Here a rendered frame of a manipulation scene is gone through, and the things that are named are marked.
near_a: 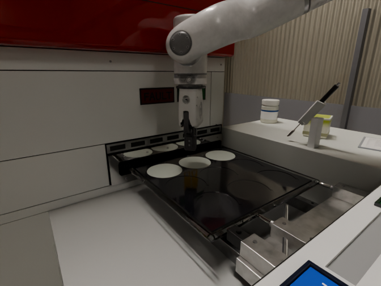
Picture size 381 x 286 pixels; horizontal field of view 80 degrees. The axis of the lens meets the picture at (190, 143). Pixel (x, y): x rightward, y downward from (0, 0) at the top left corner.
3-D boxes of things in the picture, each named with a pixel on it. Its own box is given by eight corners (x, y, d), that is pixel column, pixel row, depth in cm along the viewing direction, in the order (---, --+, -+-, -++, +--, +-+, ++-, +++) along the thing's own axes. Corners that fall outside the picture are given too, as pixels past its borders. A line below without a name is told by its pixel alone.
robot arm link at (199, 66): (204, 74, 53) (208, 74, 62) (205, 9, 49) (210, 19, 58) (169, 74, 54) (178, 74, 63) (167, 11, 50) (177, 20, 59)
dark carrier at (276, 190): (135, 169, 67) (134, 168, 67) (221, 148, 86) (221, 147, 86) (211, 234, 40) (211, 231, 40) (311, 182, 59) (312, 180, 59)
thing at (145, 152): (110, 184, 68) (106, 154, 66) (218, 155, 93) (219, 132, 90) (111, 186, 67) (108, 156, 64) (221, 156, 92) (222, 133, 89)
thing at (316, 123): (293, 144, 68) (300, 98, 64) (300, 142, 70) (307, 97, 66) (314, 149, 63) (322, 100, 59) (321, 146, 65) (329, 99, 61)
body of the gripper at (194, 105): (200, 83, 53) (200, 130, 57) (207, 81, 63) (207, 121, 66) (170, 83, 55) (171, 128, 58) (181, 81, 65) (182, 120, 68)
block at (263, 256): (239, 255, 37) (240, 240, 37) (253, 246, 39) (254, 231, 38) (283, 291, 31) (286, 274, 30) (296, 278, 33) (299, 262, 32)
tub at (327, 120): (301, 136, 76) (304, 116, 74) (305, 131, 82) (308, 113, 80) (326, 139, 72) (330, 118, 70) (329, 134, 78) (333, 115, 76)
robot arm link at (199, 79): (203, 74, 53) (203, 87, 54) (209, 74, 61) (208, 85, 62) (169, 74, 55) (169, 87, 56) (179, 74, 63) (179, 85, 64)
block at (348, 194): (331, 196, 55) (333, 185, 55) (337, 192, 57) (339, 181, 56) (370, 211, 49) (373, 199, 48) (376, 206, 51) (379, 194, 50)
